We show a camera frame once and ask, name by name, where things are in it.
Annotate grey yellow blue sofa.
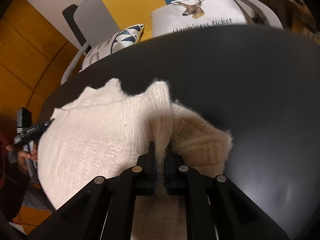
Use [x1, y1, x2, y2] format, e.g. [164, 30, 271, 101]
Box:
[61, 0, 283, 83]

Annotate cream knit sweater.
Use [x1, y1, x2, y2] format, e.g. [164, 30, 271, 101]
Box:
[37, 79, 232, 239]

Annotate triangle pattern pillow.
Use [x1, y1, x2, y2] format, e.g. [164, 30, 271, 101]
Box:
[81, 24, 144, 71]

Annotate person left hand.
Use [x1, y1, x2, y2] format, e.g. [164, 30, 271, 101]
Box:
[17, 143, 37, 176]

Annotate white deer print pillow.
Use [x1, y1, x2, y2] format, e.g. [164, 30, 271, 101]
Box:
[151, 0, 247, 37]

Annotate wooden desk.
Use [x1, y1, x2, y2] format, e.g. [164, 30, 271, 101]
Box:
[259, 0, 319, 44]

